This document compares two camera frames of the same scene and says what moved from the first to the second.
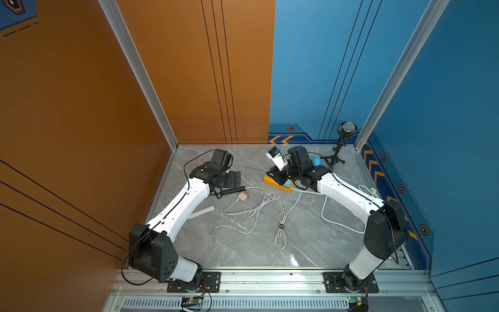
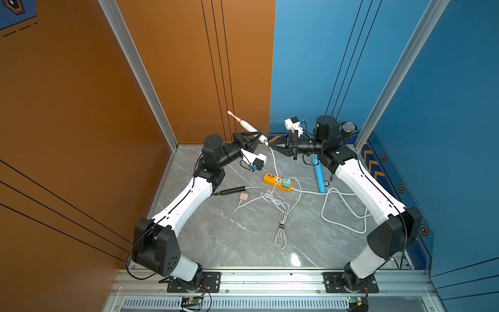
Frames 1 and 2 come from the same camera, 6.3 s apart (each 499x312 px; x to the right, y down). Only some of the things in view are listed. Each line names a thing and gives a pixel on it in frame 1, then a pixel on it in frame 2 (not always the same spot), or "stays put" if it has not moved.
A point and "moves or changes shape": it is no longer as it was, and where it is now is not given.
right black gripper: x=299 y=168 -> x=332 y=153
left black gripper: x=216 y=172 -> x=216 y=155
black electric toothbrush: x=233 y=190 stays put
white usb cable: x=271 y=197 moves or changes shape
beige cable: x=281 y=238 stays put
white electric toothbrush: x=201 y=211 -> x=257 y=134
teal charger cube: x=288 y=183 stays put
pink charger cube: x=243 y=195 stays put
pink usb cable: x=269 y=197 -> x=236 y=208
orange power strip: x=269 y=180 stays put
